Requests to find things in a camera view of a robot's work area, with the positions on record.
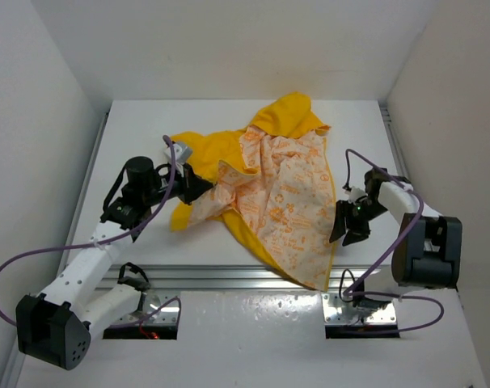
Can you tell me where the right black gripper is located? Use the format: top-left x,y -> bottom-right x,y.
329,200 -> 388,247

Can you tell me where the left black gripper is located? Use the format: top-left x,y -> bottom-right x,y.
142,160 -> 212,205

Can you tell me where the yellow jacket with patterned lining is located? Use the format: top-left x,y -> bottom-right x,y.
170,92 -> 336,291

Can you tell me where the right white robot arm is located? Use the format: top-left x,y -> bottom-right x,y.
329,169 -> 463,310

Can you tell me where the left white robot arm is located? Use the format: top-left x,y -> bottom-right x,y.
15,156 -> 213,370

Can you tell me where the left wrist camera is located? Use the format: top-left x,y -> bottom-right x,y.
163,141 -> 192,165

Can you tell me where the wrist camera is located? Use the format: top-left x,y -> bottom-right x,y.
345,187 -> 366,203
163,141 -> 192,165

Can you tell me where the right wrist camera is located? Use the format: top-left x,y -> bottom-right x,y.
345,187 -> 366,203

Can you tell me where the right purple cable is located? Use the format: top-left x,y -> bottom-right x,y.
341,148 -> 446,335

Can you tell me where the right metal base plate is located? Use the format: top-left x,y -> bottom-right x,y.
321,292 -> 397,327

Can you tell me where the metal base plate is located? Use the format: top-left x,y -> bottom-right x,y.
321,292 -> 397,327
110,290 -> 182,329

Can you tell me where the aluminium rail front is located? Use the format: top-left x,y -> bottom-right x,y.
65,264 -> 395,291

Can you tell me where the aluminium rail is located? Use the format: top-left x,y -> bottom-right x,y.
380,105 -> 446,288
65,264 -> 395,291
2,111 -> 111,385

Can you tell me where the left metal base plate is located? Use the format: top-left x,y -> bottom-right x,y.
110,290 -> 182,329

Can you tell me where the aluminium rail right side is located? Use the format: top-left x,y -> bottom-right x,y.
380,105 -> 446,288

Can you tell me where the aluminium rail left side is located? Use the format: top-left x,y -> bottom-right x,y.
2,111 -> 111,385

